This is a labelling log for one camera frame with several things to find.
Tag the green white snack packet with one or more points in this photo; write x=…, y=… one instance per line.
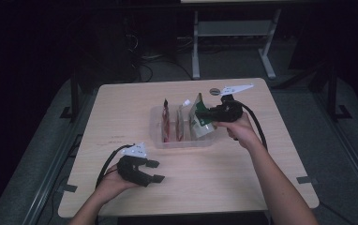
x=200, y=129

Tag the red black snack packet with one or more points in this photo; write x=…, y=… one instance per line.
x=166, y=122

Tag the metal floor rail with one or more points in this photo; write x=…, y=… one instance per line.
x=58, y=162
x=346, y=146

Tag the orange snack packet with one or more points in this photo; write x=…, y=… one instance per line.
x=181, y=122

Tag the black metal stand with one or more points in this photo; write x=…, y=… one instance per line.
x=74, y=100
x=332, y=93

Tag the white metal table frame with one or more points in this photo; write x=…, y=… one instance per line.
x=233, y=28

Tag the clear plastic container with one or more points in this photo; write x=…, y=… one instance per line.
x=171, y=143

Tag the grey tape strip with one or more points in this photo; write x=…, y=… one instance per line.
x=306, y=180
x=67, y=188

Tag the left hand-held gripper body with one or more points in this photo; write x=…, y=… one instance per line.
x=130, y=170

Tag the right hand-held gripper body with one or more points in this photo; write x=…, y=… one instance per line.
x=227, y=109

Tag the person's right hand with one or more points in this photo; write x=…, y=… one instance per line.
x=241, y=131

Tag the person's left hand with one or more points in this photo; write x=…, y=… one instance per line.
x=114, y=184

